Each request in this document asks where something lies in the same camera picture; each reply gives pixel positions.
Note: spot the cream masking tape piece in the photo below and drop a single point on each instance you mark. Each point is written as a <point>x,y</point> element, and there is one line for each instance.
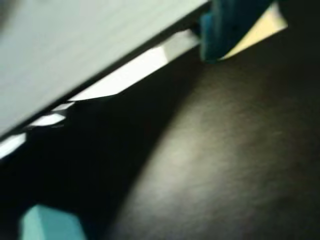
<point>262,30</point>

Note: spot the white corrugated board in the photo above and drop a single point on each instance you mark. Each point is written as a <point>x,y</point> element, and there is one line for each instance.
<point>75,47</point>

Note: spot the teal faceted block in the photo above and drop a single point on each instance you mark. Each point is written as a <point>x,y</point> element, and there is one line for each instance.
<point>50,225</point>

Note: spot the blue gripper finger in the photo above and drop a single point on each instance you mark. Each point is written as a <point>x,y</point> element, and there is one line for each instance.
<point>220,27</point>

